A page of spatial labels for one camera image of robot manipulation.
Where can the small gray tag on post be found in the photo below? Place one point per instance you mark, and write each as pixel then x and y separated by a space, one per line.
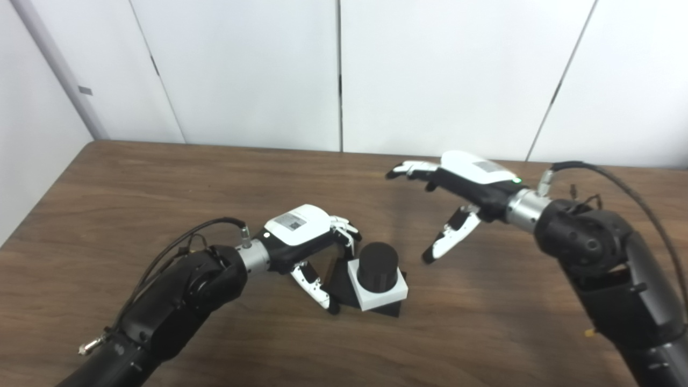
pixel 85 90

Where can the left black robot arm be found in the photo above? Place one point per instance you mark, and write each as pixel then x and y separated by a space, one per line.
pixel 177 306

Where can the gray wall corner post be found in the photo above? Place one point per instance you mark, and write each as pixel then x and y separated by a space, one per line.
pixel 59 64

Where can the white square piece with hole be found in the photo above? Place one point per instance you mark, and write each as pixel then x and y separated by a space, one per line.
pixel 384 300

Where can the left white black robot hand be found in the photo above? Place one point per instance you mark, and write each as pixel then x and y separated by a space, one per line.
pixel 298 226

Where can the black peg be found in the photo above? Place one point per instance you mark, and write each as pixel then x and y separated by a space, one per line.
pixel 379 266

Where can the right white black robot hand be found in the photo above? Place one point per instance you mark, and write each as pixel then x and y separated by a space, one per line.
pixel 473 174

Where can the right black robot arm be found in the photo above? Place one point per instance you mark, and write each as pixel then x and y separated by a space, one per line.
pixel 607 269

